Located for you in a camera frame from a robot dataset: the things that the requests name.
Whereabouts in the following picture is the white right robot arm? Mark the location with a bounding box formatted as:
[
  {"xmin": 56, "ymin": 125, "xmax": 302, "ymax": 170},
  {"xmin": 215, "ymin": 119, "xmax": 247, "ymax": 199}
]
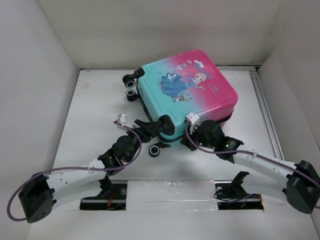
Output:
[{"xmin": 181, "ymin": 116, "xmax": 320, "ymax": 214}]

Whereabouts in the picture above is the pink teal suitcase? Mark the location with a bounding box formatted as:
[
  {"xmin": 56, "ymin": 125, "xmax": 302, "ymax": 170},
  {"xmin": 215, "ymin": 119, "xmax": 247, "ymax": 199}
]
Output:
[{"xmin": 122, "ymin": 49, "xmax": 238, "ymax": 157}]

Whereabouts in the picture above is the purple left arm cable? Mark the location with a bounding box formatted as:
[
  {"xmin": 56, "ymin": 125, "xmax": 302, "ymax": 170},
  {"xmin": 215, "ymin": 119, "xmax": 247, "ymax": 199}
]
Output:
[{"xmin": 6, "ymin": 121, "xmax": 144, "ymax": 223}]

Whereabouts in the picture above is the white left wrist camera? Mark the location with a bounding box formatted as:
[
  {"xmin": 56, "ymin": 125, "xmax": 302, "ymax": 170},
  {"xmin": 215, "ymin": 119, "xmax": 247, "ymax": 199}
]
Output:
[{"xmin": 114, "ymin": 113, "xmax": 132, "ymax": 129}]

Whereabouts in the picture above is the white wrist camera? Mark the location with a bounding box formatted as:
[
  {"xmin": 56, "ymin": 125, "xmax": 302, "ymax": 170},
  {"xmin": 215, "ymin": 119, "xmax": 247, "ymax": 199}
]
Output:
[
  {"xmin": 114, "ymin": 113, "xmax": 132, "ymax": 129},
  {"xmin": 186, "ymin": 112, "xmax": 200, "ymax": 134}
]

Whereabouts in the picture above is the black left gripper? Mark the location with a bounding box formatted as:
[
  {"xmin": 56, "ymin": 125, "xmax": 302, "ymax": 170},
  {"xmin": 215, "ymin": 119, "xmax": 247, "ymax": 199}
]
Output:
[{"xmin": 125, "ymin": 120, "xmax": 161, "ymax": 164}]

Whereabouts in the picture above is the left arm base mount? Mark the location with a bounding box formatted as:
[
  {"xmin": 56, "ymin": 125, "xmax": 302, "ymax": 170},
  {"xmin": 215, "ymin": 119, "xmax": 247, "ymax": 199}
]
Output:
[{"xmin": 79, "ymin": 180, "xmax": 128, "ymax": 211}]

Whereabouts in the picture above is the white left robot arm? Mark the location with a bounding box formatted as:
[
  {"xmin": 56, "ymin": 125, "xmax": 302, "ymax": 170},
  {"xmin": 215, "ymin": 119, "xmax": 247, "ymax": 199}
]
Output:
[{"xmin": 18, "ymin": 118, "xmax": 164, "ymax": 223}]

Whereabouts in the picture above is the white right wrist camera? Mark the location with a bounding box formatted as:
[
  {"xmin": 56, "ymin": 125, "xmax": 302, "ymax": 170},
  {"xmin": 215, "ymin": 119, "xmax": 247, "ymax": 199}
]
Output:
[{"xmin": 186, "ymin": 112, "xmax": 200, "ymax": 134}]

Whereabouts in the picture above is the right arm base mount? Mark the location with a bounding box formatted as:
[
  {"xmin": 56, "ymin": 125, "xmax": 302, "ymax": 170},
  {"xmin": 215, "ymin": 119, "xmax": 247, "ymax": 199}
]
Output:
[{"xmin": 213, "ymin": 171, "xmax": 264, "ymax": 211}]

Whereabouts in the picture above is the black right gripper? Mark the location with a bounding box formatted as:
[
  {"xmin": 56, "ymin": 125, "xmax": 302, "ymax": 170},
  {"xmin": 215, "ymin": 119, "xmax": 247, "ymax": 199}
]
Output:
[{"xmin": 180, "ymin": 122, "xmax": 216, "ymax": 150}]

